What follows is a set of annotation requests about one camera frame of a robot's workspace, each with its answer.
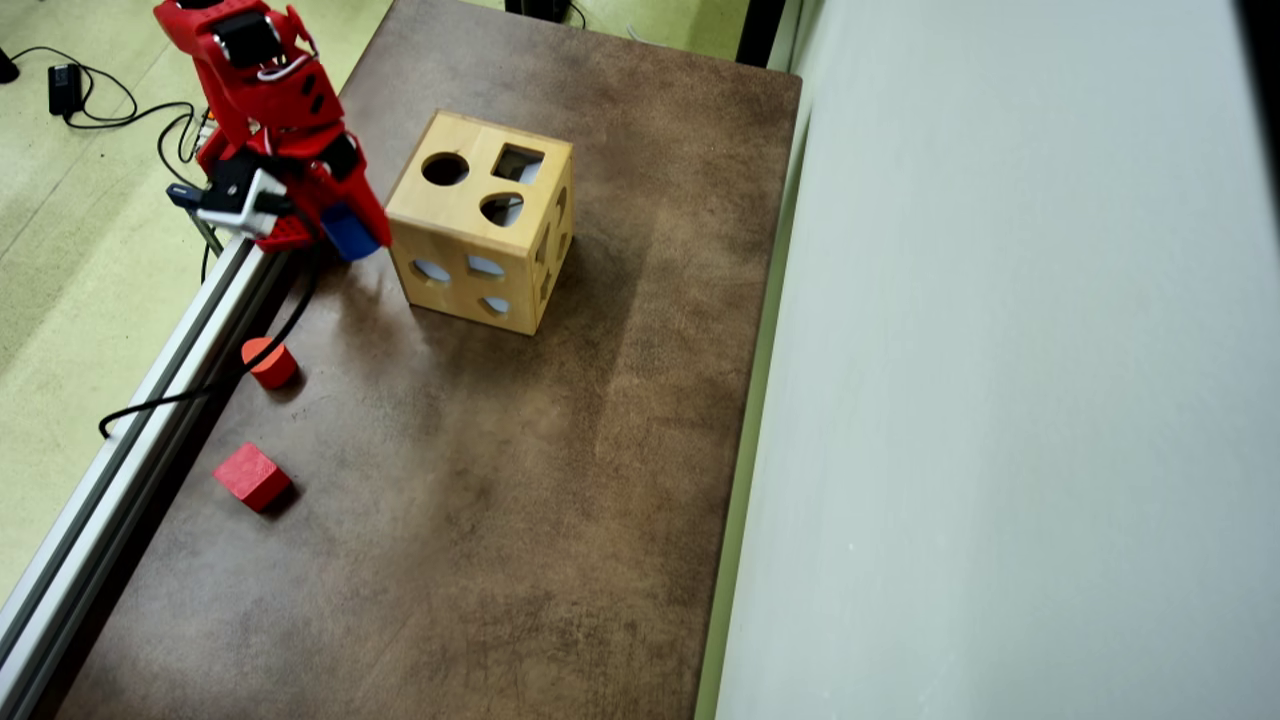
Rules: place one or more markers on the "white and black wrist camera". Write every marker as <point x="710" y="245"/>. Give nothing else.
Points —
<point x="245" y="200"/>

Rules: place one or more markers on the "blue cylinder block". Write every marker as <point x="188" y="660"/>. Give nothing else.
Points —
<point x="350" y="237"/>

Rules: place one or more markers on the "black box on floor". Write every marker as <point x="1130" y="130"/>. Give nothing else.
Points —
<point x="540" y="8"/>

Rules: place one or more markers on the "orange-red rounded block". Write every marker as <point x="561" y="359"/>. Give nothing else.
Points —
<point x="268" y="362"/>

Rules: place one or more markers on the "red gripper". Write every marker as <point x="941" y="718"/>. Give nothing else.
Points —
<point x="338" y="188"/>

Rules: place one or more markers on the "small black floor object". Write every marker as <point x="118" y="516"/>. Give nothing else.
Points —
<point x="5" y="68"/>

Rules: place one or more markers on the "red cube block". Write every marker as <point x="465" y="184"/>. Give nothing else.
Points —
<point x="250" y="475"/>

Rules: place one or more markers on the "black vertical post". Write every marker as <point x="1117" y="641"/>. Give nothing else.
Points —
<point x="760" y="30"/>

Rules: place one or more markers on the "aluminium profile rail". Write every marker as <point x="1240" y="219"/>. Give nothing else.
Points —
<point x="50" y="590"/>

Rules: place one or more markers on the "blue table clamp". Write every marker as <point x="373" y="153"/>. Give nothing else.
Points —
<point x="190" y="195"/>

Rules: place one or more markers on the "red robot arm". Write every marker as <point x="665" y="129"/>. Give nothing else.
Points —
<point x="260" y="80"/>

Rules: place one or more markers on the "wooden shape sorter box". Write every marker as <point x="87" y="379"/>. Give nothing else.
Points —
<point x="420" y="220"/>

